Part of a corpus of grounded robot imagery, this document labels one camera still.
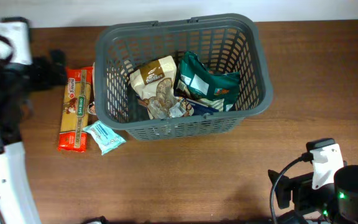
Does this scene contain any blue tissue box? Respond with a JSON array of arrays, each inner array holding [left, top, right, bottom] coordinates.
[[173, 96, 219, 118]]

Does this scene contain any beige pantree pouch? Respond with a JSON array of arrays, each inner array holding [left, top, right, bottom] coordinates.
[[130, 55, 194, 119], [88, 63, 96, 115]]

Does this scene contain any light blue wipes packet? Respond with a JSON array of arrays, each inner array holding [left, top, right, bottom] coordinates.
[[83, 121, 126, 156]]

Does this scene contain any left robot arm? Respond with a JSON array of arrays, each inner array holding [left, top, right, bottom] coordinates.
[[0, 17, 67, 223]]

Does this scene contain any green snack bag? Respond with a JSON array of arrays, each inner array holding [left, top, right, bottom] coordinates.
[[176, 52, 240, 112]]

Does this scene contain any red spaghetti packet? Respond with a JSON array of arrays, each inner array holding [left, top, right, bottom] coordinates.
[[57, 67, 93, 152]]

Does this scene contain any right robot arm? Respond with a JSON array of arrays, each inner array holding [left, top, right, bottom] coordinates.
[[268, 138, 358, 224]]

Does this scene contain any grey plastic shopping basket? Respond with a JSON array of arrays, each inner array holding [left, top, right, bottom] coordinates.
[[94, 14, 273, 141]]

